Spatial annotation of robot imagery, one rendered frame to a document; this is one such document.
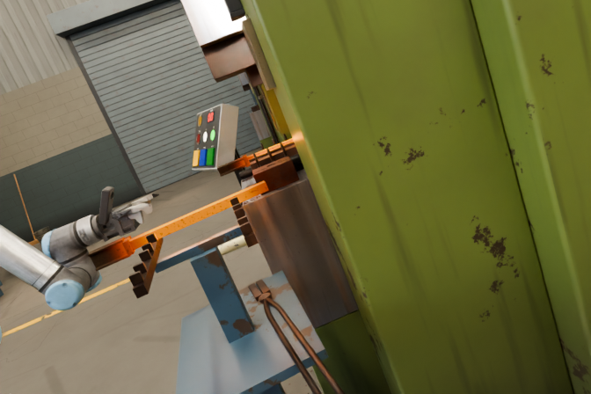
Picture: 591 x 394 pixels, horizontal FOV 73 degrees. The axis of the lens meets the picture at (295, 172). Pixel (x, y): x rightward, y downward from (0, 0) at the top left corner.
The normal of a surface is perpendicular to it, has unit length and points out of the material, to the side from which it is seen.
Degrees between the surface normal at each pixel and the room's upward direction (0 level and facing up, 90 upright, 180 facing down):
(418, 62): 90
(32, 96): 90
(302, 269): 90
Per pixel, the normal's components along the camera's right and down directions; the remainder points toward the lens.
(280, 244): 0.14, 0.18
